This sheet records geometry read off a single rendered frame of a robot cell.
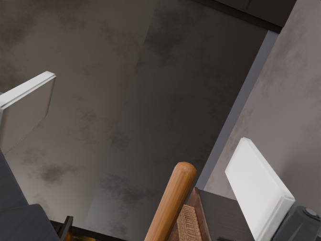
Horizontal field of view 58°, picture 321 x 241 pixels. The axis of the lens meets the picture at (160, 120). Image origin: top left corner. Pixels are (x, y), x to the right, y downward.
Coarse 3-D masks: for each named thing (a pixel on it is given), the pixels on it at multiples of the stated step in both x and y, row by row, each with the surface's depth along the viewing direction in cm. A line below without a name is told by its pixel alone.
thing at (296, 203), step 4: (296, 200) 15; (296, 204) 15; (292, 208) 14; (288, 212) 14; (288, 216) 14; (284, 220) 14; (280, 224) 14; (280, 228) 14; (276, 232) 14; (320, 232) 13; (320, 236) 13; (316, 240) 13; (320, 240) 13
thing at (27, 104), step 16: (32, 80) 16; (48, 80) 17; (0, 96) 13; (16, 96) 13; (32, 96) 15; (48, 96) 18; (0, 112) 12; (16, 112) 13; (32, 112) 16; (0, 128) 12; (16, 128) 14; (32, 128) 17; (0, 144) 13
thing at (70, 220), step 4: (72, 216) 208; (68, 220) 203; (72, 220) 206; (68, 224) 200; (72, 224) 210; (68, 228) 196; (64, 232) 192; (68, 232) 199; (64, 236) 189; (68, 236) 202; (64, 240) 189; (68, 240) 206
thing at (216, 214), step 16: (192, 192) 226; (208, 192) 226; (208, 208) 204; (224, 208) 212; (240, 208) 220; (208, 224) 187; (224, 224) 193; (240, 224) 200; (176, 240) 226; (208, 240) 171; (224, 240) 176; (240, 240) 183
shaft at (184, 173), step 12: (180, 168) 37; (192, 168) 37; (180, 180) 36; (192, 180) 37; (168, 192) 38; (180, 192) 37; (168, 204) 38; (180, 204) 38; (156, 216) 39; (168, 216) 38; (156, 228) 39; (168, 228) 39; (144, 240) 41; (156, 240) 39
